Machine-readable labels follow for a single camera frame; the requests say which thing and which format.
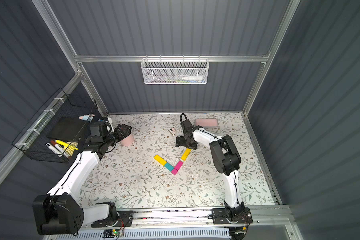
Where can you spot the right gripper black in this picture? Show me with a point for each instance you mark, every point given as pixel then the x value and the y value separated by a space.
pixel 184 140

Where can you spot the yellow block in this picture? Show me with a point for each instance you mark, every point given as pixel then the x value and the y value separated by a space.
pixel 160 160
pixel 186 154

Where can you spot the pastel sticky notes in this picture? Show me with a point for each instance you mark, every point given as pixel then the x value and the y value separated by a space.
pixel 86 117

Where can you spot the white wire basket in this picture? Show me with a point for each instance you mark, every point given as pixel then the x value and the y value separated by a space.
pixel 171 73

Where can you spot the pink pen cup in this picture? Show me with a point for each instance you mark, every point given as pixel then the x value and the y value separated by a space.
pixel 127 141

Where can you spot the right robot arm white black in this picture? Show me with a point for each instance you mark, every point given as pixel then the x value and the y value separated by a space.
pixel 226 160

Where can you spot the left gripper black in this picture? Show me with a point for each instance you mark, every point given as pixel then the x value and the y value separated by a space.
pixel 121 131

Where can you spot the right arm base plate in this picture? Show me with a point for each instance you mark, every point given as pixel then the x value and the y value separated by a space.
pixel 238 215

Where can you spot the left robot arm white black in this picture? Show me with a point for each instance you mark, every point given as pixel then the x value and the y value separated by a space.
pixel 58 212

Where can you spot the black notebook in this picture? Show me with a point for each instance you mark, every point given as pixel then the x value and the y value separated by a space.
pixel 67 129

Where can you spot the white bottle in basket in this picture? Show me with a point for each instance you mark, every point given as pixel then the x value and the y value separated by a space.
pixel 193 79

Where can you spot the teal block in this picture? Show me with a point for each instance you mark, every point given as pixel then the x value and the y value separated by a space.
pixel 169 167

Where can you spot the magenta long block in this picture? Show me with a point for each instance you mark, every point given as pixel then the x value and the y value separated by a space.
pixel 178 165

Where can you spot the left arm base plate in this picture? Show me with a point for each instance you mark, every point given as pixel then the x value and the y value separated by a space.
pixel 123 219

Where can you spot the black wire basket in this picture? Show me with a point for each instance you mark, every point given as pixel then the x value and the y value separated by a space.
pixel 33 137

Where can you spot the small green circuit board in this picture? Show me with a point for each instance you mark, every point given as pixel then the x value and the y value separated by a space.
pixel 112 233

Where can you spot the white marker in basket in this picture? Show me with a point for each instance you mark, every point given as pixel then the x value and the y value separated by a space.
pixel 55 148

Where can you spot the yellow highlighter marker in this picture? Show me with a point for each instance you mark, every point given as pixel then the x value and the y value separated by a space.
pixel 66 144

